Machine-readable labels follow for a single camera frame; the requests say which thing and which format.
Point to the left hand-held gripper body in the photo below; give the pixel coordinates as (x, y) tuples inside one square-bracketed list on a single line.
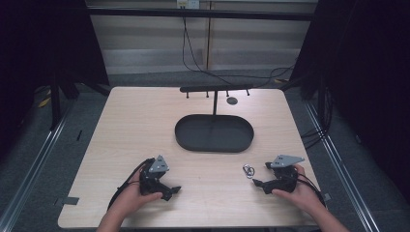
[(151, 180)]

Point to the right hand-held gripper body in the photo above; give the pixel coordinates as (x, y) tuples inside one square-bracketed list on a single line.
[(285, 180)]

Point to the black hook stand with tray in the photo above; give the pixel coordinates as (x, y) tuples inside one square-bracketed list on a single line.
[(214, 135)]

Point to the person's right hand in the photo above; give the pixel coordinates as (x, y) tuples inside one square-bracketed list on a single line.
[(304, 195)]

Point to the person's left hand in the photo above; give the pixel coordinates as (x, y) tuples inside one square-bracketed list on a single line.
[(133, 198)]

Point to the small grey tape piece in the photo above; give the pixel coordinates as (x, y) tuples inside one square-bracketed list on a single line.
[(327, 197)]

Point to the dark round table grommet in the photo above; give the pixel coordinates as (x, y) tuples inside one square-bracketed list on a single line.
[(232, 100)]

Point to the small black floor object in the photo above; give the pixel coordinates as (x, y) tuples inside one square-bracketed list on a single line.
[(79, 135)]

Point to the black metal stand leg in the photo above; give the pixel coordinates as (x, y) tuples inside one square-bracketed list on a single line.
[(54, 106)]

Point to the yellow floor object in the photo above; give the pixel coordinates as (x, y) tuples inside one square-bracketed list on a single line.
[(44, 102)]

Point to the grey striped window blind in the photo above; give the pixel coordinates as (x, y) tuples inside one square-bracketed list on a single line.
[(145, 38)]

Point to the dark curtain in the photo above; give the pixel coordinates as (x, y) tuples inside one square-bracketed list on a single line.
[(38, 42), (370, 64)]

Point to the metal floor rail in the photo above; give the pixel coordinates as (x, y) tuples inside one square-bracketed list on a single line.
[(31, 180), (345, 180)]

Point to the black horizontal frame bar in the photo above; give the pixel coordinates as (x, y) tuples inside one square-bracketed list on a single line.
[(145, 13)]

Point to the white wall power outlet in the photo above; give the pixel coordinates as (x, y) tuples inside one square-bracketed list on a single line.
[(193, 4)]

